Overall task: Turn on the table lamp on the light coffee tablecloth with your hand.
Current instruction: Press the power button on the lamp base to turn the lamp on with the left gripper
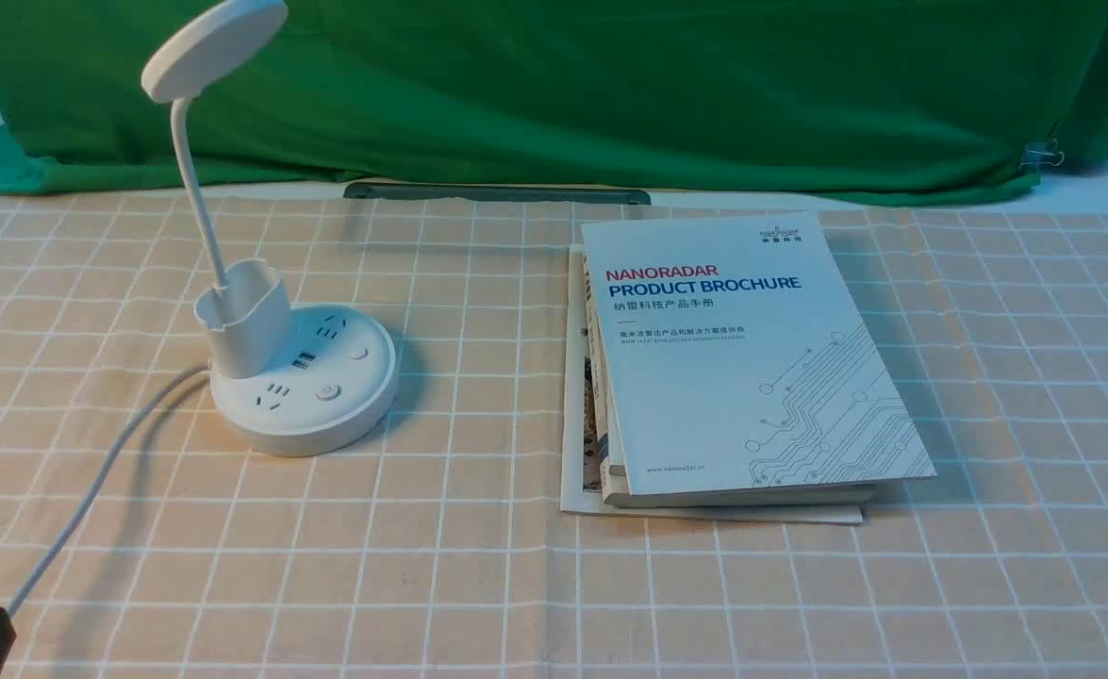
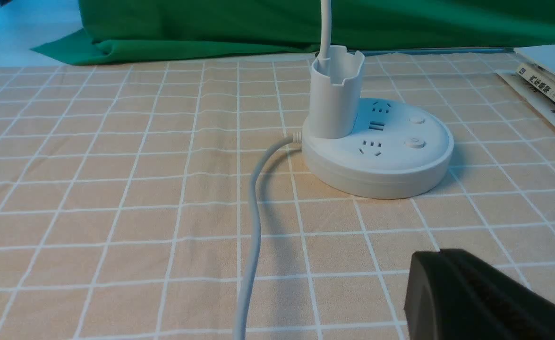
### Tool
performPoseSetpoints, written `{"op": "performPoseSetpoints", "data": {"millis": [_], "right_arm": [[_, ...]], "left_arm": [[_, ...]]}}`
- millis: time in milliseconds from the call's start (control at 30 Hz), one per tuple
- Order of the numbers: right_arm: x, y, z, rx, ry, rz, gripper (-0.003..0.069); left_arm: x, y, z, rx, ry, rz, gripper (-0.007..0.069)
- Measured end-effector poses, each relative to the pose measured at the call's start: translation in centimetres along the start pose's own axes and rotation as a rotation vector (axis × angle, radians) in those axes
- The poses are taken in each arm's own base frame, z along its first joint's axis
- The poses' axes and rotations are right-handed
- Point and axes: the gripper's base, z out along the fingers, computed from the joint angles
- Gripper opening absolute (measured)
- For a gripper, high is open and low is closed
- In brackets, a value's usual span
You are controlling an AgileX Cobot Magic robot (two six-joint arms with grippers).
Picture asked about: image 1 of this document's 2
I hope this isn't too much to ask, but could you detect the white desk lamp with sockets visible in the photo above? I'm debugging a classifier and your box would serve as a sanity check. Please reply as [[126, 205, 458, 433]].
[[141, 1, 399, 457]]

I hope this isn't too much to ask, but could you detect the beige checked tablecloth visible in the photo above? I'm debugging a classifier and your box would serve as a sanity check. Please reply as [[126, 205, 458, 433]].
[[2, 197, 1108, 678]]

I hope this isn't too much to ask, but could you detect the bottom booklet with photo cover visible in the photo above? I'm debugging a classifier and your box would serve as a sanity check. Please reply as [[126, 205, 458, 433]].
[[560, 248, 864, 525]]

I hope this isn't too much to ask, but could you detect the dark grey bar at table edge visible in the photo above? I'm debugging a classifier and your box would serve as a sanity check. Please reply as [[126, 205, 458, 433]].
[[343, 181, 653, 206]]

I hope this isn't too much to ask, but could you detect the white Nanoradar product brochure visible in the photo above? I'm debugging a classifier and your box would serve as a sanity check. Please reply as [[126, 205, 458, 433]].
[[581, 210, 936, 506]]

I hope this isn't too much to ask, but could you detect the green backdrop cloth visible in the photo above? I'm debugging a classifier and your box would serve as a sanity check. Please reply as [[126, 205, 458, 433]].
[[0, 0, 1108, 207]]

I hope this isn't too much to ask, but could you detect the metal binder clip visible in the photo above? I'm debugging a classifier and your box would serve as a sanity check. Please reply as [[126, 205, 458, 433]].
[[1018, 138, 1067, 173]]

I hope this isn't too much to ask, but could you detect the white lamp power cable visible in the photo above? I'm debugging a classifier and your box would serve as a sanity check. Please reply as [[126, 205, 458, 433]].
[[6, 366, 212, 618]]

